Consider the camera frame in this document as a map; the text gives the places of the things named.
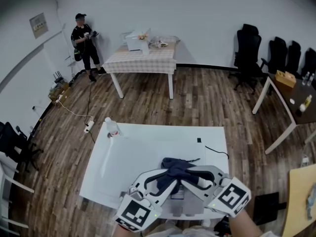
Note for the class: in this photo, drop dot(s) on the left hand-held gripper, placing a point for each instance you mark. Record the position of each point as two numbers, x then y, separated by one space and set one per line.
138 213

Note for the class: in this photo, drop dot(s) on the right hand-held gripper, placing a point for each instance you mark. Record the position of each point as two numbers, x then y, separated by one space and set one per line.
232 196

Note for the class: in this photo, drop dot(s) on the dark grey wiping cloth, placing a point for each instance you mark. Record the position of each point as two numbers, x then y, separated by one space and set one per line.
172 167

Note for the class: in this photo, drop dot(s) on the person's right forearm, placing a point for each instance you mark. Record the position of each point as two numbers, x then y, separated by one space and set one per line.
243 225

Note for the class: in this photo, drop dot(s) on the person's left forearm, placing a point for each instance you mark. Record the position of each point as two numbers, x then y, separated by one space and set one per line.
126 232

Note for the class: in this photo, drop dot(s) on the person's white shoe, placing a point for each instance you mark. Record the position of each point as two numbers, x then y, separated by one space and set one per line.
207 222

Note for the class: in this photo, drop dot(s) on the person in white shirt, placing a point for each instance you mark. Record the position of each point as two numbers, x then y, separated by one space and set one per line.
172 232

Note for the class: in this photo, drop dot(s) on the clear water bottle red label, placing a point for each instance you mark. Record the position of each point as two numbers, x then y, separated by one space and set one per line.
112 126

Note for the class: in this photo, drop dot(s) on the white power strip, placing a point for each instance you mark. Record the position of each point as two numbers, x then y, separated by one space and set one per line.
89 127
305 160

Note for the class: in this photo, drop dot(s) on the yellow table black base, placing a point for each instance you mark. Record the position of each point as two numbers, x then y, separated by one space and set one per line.
298 201

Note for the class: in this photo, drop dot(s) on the grey blue elongated object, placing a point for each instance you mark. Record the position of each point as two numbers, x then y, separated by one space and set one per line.
311 201

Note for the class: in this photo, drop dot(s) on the small white lid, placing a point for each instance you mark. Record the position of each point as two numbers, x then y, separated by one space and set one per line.
292 101

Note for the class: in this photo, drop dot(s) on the small dark jar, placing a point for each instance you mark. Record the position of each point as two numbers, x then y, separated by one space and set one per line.
300 110

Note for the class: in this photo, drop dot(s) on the checkered cloth covered table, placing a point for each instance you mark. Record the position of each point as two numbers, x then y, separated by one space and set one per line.
140 60

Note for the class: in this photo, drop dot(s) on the dark brown table white legs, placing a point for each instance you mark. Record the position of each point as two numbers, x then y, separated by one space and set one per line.
311 115

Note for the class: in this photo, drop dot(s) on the cardboard box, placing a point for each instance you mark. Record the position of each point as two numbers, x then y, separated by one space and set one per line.
59 92
285 80

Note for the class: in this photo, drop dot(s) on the yellow drink bottle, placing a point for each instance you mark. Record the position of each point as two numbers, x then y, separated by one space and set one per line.
307 101

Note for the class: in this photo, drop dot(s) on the row of black office chairs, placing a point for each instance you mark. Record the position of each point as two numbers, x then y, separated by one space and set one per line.
248 48

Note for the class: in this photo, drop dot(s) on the clear plastic food tray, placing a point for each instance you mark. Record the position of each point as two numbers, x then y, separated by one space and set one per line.
163 43

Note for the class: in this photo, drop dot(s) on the white box appliance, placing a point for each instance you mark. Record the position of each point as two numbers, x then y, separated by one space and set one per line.
134 44

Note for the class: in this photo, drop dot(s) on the clear plastic bottle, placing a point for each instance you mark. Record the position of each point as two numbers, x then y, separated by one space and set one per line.
312 80
306 79

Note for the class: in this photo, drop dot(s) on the black router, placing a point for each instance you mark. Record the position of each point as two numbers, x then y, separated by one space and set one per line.
58 79

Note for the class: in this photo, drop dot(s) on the small flower bouquet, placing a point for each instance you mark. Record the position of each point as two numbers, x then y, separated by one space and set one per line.
143 36

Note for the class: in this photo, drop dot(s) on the black swivel desk chair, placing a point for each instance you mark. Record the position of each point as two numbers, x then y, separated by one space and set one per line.
12 142

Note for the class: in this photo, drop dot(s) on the beige wall notice panel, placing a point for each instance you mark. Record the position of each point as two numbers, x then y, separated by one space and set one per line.
38 26

